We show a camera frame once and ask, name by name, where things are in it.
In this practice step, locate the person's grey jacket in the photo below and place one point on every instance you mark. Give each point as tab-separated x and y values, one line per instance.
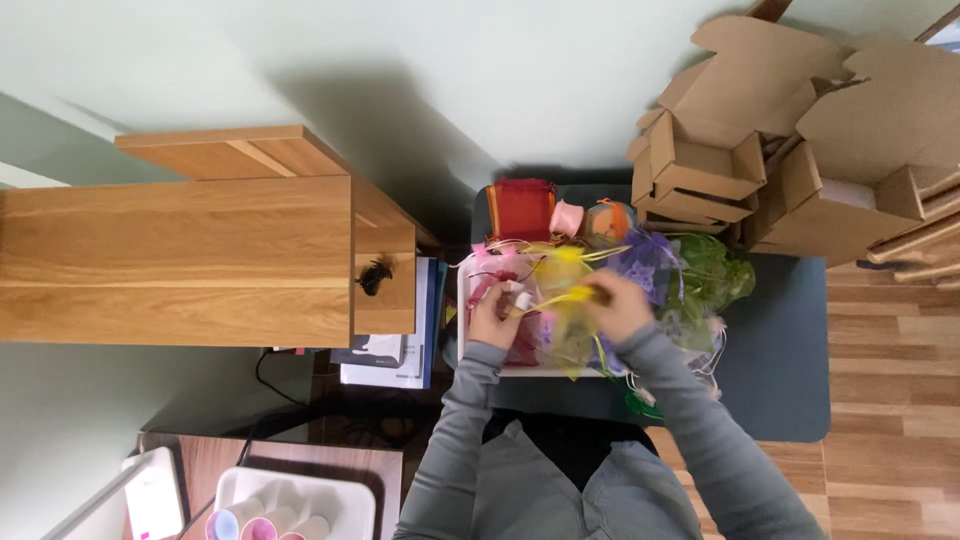
547	487

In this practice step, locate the white tablet device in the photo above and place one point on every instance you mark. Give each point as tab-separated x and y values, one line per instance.
154	499

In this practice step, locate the small green organza bag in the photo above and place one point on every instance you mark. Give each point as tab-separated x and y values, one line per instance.
643	402

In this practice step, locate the person's right fingers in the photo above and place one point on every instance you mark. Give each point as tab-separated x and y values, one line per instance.
600	285

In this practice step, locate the stack of books and papers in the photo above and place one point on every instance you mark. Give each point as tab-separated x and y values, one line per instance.
409	337

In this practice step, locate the purple organza bag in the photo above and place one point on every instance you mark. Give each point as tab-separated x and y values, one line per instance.
646	262

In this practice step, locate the person's right hand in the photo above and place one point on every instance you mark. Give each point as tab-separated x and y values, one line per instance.
624	309

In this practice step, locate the white plastic tray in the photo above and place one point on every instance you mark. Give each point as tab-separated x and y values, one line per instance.
463	330

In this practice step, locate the person's left fingers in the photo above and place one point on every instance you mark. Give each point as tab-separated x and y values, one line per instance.
504	295

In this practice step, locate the heap of cardboard boxes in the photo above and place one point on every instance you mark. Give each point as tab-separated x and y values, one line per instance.
787	150

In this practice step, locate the wooden desk shelf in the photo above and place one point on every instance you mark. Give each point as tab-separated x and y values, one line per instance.
180	255

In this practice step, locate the white organza bag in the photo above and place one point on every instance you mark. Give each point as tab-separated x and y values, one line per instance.
705	352

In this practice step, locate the white tray with cups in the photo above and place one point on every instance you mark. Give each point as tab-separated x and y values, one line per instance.
330	491

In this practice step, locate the black hair clip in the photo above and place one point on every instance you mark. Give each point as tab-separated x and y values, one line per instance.
374	274

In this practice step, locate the blue paper cup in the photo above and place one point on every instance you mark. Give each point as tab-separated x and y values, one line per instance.
225	521

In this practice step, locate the pink paper cup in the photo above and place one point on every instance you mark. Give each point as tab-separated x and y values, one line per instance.
262	526

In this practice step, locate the person's left hand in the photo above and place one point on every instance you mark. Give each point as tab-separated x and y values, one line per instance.
489	324

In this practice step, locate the brown wooden side table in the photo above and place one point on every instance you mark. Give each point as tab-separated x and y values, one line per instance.
300	454

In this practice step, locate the pink ribbon roll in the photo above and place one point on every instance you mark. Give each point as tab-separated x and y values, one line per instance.
566	219

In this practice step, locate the small white item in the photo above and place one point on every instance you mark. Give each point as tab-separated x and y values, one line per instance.
522	301

